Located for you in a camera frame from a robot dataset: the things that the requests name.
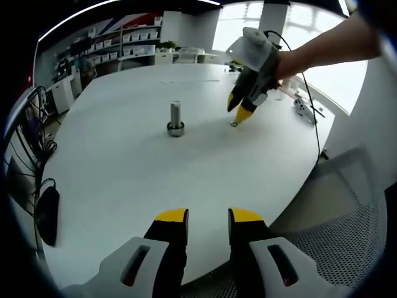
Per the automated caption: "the black monitor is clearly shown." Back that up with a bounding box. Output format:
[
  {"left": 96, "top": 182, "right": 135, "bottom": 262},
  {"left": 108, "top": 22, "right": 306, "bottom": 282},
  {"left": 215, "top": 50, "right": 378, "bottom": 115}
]
[{"left": 71, "top": 40, "right": 92, "bottom": 57}]

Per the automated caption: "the thick threaded stud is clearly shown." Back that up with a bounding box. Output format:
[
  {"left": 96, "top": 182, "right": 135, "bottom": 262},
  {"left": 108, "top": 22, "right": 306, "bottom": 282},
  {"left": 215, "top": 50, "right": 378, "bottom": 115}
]
[{"left": 166, "top": 100, "right": 187, "bottom": 138}]

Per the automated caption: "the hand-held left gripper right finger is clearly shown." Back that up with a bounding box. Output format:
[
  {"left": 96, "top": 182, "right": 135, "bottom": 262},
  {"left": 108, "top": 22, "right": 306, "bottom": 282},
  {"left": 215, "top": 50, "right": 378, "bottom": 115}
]
[{"left": 228, "top": 207, "right": 330, "bottom": 298}]

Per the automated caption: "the black cable bundle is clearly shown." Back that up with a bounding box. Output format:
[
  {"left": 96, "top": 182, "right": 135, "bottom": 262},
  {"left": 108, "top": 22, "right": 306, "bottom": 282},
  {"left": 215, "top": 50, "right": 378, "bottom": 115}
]
[{"left": 9, "top": 86, "right": 59, "bottom": 218}]

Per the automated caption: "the white game controller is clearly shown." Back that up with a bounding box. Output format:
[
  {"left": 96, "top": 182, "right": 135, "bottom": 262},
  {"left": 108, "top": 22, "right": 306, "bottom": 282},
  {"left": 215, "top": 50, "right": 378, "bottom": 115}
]
[{"left": 293, "top": 95, "right": 318, "bottom": 124}]

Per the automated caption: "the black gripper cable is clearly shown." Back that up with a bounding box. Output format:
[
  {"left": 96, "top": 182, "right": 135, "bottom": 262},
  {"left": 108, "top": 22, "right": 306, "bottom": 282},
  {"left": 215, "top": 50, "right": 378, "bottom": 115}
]
[{"left": 264, "top": 29, "right": 323, "bottom": 159}]

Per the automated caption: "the white low cabinet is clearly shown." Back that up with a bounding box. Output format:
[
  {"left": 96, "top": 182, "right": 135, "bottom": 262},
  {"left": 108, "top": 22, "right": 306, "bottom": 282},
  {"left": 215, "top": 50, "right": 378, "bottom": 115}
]
[{"left": 51, "top": 77, "right": 76, "bottom": 114}]

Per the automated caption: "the grey mesh office chair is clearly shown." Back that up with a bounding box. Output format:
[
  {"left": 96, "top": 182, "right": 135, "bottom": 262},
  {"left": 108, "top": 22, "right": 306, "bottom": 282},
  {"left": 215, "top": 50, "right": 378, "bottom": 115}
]
[{"left": 182, "top": 147, "right": 387, "bottom": 298}]

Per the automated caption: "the black computer mouse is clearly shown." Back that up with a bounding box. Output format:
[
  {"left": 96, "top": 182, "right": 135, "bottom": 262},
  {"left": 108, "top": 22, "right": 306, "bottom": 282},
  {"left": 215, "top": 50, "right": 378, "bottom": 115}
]
[{"left": 35, "top": 186, "right": 61, "bottom": 248}]

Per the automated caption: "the curved ceiling light strip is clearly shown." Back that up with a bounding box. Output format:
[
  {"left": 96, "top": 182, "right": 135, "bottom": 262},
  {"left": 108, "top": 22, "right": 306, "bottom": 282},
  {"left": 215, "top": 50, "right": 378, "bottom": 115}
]
[{"left": 37, "top": 0, "right": 223, "bottom": 47}]

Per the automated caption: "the white storage unit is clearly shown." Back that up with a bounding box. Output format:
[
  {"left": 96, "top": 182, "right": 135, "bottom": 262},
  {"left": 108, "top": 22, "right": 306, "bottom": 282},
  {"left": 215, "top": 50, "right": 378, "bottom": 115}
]
[{"left": 154, "top": 47, "right": 218, "bottom": 65}]

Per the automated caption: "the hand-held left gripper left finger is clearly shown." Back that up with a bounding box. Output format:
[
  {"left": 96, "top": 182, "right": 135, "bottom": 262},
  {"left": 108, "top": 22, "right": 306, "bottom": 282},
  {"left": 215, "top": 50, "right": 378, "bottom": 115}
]
[{"left": 61, "top": 207, "right": 190, "bottom": 298}]

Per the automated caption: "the white shelving unit with bins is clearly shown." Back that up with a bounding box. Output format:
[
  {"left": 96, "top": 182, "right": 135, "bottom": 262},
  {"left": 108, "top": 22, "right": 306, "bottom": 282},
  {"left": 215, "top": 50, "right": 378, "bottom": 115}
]
[{"left": 57, "top": 23, "right": 163, "bottom": 72}]

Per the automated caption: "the small green plant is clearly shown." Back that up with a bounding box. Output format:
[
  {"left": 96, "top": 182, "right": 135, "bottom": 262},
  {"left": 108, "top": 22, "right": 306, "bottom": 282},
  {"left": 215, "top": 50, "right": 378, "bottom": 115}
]
[{"left": 158, "top": 40, "right": 181, "bottom": 54}]

